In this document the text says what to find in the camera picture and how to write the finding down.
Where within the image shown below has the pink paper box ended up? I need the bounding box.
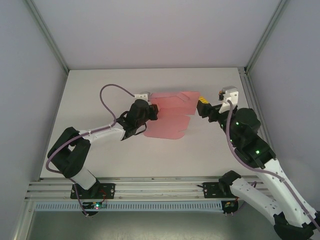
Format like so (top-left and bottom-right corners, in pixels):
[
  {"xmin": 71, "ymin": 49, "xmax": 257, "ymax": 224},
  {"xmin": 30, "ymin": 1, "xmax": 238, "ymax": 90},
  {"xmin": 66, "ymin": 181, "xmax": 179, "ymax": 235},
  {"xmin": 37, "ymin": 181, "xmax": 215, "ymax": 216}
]
[{"xmin": 143, "ymin": 91, "xmax": 201, "ymax": 140}]

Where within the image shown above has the circuit board with green light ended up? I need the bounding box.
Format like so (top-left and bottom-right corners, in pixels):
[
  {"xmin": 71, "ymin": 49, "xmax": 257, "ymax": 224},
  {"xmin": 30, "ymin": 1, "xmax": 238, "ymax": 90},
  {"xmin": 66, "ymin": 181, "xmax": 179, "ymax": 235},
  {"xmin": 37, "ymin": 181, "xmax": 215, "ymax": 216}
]
[{"xmin": 81, "ymin": 201, "xmax": 108, "ymax": 211}]

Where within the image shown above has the grey metal panel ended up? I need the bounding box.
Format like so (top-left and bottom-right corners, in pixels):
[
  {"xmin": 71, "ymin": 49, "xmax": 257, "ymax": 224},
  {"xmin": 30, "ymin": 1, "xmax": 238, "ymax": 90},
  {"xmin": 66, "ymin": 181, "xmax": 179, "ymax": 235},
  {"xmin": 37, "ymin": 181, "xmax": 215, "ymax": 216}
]
[{"xmin": 24, "ymin": 210, "xmax": 305, "ymax": 240}]

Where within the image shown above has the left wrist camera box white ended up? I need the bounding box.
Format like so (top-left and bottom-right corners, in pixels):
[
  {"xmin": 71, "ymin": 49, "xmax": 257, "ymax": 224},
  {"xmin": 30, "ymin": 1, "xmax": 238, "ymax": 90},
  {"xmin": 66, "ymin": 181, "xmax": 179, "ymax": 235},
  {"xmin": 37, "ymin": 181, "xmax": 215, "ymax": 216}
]
[{"xmin": 133, "ymin": 91, "xmax": 152, "ymax": 101}]

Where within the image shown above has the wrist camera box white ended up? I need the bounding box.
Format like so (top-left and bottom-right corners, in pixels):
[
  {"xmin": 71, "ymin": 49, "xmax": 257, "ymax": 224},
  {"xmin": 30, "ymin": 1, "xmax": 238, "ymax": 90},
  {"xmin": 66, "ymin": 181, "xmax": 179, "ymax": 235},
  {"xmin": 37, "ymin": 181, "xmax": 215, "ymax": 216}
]
[
  {"xmin": 217, "ymin": 86, "xmax": 239, "ymax": 114},
  {"xmin": 133, "ymin": 91, "xmax": 152, "ymax": 101}
]

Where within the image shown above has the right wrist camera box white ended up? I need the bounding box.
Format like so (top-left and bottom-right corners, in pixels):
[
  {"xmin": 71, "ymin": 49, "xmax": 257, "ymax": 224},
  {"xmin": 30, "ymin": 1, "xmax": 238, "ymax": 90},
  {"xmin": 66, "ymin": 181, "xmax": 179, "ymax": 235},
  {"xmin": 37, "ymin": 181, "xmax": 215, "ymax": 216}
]
[{"xmin": 217, "ymin": 86, "xmax": 239, "ymax": 114}]

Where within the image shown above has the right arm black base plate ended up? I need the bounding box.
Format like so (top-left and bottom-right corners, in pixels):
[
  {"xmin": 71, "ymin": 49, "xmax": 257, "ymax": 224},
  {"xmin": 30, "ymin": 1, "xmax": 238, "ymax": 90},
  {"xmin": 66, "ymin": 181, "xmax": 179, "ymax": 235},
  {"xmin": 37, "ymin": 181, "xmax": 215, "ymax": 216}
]
[{"xmin": 197, "ymin": 181, "xmax": 241, "ymax": 200}]

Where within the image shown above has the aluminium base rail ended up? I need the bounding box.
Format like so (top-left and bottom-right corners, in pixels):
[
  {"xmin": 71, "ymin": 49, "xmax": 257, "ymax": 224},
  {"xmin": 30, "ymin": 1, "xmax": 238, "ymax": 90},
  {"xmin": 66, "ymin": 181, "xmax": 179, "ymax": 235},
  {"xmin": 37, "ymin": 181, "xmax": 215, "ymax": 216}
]
[{"xmin": 24, "ymin": 176, "xmax": 297, "ymax": 201}]

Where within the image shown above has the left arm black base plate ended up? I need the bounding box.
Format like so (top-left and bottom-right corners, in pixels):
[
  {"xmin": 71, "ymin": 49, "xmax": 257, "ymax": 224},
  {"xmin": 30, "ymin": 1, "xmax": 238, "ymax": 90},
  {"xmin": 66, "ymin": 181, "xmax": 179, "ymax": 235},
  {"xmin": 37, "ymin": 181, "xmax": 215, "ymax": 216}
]
[{"xmin": 70, "ymin": 182, "xmax": 116, "ymax": 200}]

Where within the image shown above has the red wire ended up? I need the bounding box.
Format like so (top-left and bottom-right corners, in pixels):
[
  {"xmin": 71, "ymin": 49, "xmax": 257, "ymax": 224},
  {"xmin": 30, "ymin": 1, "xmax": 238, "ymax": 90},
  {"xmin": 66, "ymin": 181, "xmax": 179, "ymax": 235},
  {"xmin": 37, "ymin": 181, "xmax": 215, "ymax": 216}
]
[{"xmin": 99, "ymin": 189, "xmax": 109, "ymax": 205}]

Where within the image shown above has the aluminium frame post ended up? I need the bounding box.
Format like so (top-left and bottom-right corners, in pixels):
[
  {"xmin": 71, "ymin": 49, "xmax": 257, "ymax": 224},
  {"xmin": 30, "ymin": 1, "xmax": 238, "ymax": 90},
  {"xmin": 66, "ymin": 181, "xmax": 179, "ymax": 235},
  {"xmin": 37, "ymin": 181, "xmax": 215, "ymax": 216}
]
[
  {"xmin": 24, "ymin": 0, "xmax": 70, "ymax": 74},
  {"xmin": 243, "ymin": 0, "xmax": 289, "ymax": 75}
]

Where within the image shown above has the white slotted cable duct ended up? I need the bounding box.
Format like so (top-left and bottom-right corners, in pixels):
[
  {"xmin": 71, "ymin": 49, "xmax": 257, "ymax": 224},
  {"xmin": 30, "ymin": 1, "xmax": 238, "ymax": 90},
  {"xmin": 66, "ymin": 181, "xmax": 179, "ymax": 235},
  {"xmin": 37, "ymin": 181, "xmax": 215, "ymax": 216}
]
[{"xmin": 34, "ymin": 201, "xmax": 225, "ymax": 212}]

